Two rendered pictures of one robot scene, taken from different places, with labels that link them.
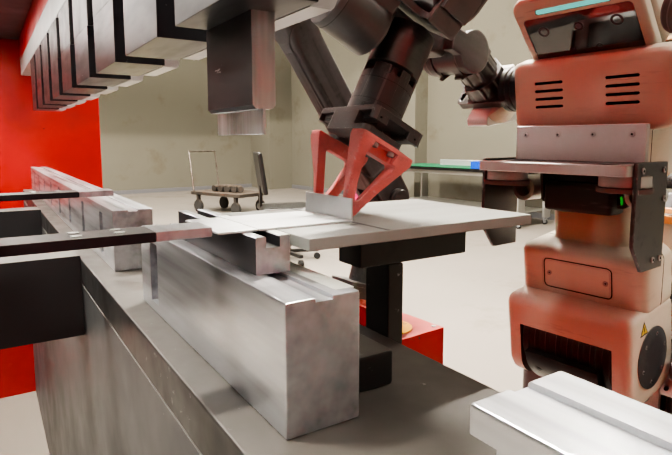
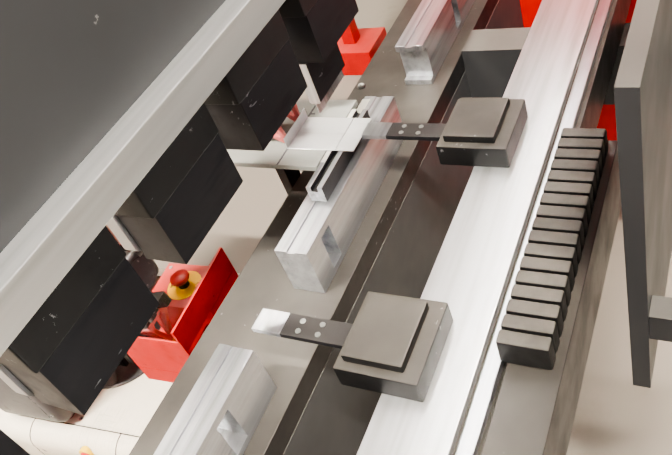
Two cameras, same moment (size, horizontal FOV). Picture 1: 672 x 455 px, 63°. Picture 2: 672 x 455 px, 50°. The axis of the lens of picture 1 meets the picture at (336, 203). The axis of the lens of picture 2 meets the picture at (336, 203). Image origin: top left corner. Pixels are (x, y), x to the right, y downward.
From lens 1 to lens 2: 1.48 m
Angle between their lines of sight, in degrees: 99
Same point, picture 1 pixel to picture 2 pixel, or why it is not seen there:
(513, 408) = (419, 42)
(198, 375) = (389, 183)
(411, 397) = not seen: hidden behind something
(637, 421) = (409, 33)
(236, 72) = (332, 62)
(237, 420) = (406, 151)
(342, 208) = (303, 118)
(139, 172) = not seen: outside the picture
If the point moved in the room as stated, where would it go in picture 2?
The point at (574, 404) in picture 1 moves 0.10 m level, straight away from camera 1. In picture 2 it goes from (408, 40) to (361, 57)
